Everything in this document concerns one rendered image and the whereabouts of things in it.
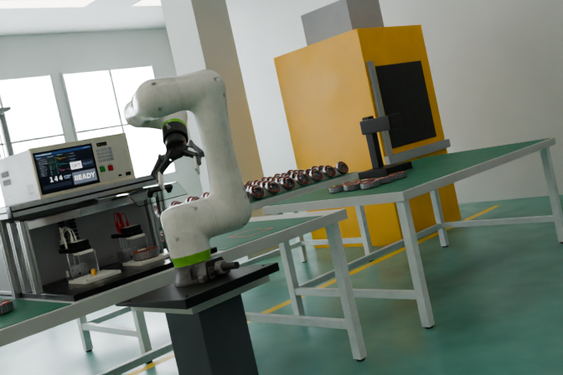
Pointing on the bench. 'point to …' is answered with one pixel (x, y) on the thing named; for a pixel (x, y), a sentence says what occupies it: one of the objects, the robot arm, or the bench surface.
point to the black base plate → (62, 288)
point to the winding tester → (121, 169)
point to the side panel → (6, 273)
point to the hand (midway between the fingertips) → (179, 177)
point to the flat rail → (79, 213)
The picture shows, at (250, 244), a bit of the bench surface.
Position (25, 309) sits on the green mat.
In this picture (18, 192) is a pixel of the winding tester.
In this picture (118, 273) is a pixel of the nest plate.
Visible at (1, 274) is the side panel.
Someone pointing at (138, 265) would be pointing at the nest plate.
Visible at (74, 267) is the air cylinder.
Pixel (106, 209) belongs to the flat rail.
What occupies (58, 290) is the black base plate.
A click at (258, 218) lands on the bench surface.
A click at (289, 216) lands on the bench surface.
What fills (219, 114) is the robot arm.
